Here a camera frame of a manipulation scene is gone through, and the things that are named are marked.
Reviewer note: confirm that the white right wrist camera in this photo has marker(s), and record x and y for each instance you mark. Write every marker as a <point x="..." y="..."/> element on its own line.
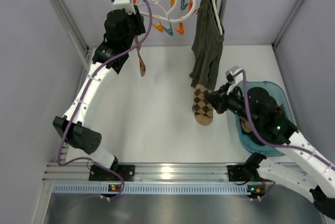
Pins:
<point x="234" y="76"/>

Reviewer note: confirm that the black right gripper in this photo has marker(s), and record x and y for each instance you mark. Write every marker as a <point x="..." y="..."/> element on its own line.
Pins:
<point x="220" y="102"/>

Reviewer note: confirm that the white garment hanger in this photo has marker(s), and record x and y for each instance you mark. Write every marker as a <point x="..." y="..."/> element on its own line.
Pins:
<point x="217" y="18"/>

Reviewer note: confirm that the aluminium mounting rail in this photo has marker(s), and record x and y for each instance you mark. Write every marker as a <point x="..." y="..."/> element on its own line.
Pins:
<point x="145" y="172"/>

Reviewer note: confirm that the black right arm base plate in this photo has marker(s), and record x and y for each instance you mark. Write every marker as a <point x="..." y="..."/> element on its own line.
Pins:
<point x="242" y="173"/>

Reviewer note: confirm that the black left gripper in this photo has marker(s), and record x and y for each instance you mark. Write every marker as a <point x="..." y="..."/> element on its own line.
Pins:
<point x="140" y="21"/>

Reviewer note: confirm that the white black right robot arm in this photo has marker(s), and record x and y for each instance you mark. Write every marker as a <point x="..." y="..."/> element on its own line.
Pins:
<point x="269" y="124"/>

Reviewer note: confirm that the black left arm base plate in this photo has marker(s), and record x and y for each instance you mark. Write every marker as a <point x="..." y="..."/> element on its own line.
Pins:
<point x="127" y="172"/>

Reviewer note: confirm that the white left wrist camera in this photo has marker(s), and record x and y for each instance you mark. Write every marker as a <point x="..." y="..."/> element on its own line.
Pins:
<point x="125" y="5"/>

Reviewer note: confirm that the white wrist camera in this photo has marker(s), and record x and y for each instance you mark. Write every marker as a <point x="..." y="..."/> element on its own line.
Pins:
<point x="234" y="76"/>
<point x="125" y="5"/>

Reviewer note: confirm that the brown beige checked sock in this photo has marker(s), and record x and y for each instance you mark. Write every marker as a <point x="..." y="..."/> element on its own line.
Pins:
<point x="202" y="109"/>

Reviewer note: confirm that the white clip sock hanger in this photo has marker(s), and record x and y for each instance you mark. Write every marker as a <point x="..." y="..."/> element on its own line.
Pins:
<point x="169" y="15"/>

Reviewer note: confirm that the white slotted cable duct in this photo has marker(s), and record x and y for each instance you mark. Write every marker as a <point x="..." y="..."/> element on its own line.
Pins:
<point x="156" y="189"/>

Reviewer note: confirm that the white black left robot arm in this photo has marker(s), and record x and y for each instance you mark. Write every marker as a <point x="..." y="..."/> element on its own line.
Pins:
<point x="75" y="126"/>

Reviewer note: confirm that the olive green hanging garment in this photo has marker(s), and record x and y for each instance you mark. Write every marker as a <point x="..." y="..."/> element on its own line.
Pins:
<point x="207" y="46"/>

